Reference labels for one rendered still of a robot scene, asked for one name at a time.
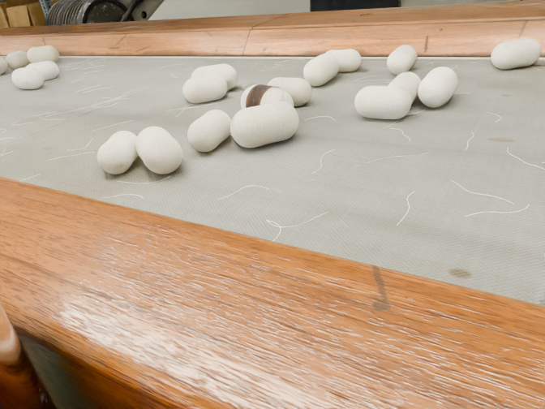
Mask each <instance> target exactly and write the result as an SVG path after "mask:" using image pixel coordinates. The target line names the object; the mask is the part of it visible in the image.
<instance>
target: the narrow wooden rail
mask: <svg viewBox="0 0 545 409"><path fill-rule="evenodd" d="M0 304H1V305H2V307H3V309H4V311H5V313H6V314H7V316H8V318H9V320H10V322H11V324H12V325H13V327H14V329H15V331H16V333H17V334H18V336H19V339H20V340H21V342H22V343H23V345H24V347H25V349H26V351H27V353H28V355H29V356H30V358H31V360H32V362H33V364H34V365H35V367H36V370H37V371H38V373H39V374H40V376H41V379H42V381H43V382H44V383H45V386H46V388H47V390H48V391H49V393H50V395H51V397H52V399H53V400H54V402H55V404H56V406H57V408H58V409H545V306H543V305H540V304H534V303H531V302H526V301H523V300H519V299H513V298H509V297H506V296H503V295H496V294H492V293H489V292H486V291H479V290H475V289H472V288H469V287H465V286H458V285H455V284H452V283H447V282H442V281H438V280H435V279H430V278H425V277H421V276H418V275H413V274H410V273H404V272H401V271H396V270H393V269H387V268H383V267H379V266H376V265H370V264H366V263H362V262H359V261H356V260H349V259H346V258H342V257H339V256H332V255H329V254H325V253H322V252H315V251H312V250H308V249H305V248H298V247H295V246H291V245H288V244H283V243H278V242H274V241H271V240H266V239H261V238H257V237H254V236H250V235H244V234H240V233H236V232H233V231H229V230H223V229H219V228H216V227H212V226H206V225H202V224H199V223H195V222H189V221H185V220H182V219H178V218H175V217H168V216H165V215H161V214H158V213H151V212H148V211H144V210H141V209H134V208H131V207H127V206H124V205H120V204H114V203H110V202H106V201H103V200H97V199H93V198H89V197H86V196H80V195H76V194H72V193H69V192H63V191H59V190H55V189H52V188H48V187H42V186H38V185H35V184H31V183H25V182H21V181H18V180H14V179H8V178H4V177H1V176H0Z"/></svg>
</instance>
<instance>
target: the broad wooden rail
mask: <svg viewBox="0 0 545 409"><path fill-rule="evenodd" d="M522 39H533V40H536V41H537V42H538V43H539V44H540V46H541V54H540V56H539V57H540V58H545V0H530V1H515V2H485V3H469V4H452V5H437V6H407V7H391V8H376V9H359V10H343V11H313V12H298V13H282V14H266V15H236V16H220V17H204V18H189V19H158V20H142V21H127V22H111V23H94V24H64V25H49V26H33V27H17V28H0V56H7V55H8V54H11V53H14V52H16V51H20V50H22V51H24V52H26V53H27V52H28V50H29V49H31V48H32V47H41V46H46V45H51V46H53V47H54V48H56V49H57V50H58V52H59V56H118V57H318V56H319V55H321V54H325V53H326V52H328V51H329V50H348V49H352V50H356V51H358V53H359V54H360V56H361V57H388V56H389V55H390V54H391V53H392V52H393V51H394V50H395V49H396V48H398V47H399V46H401V45H410V46H412V47H413V48H414V49H415V51H416V53H417V57H427V58H490V57H491V53H492V51H493V50H494V48H495V47H497V46H498V45H499V44H501V43H503V42H506V41H516V40H522Z"/></svg>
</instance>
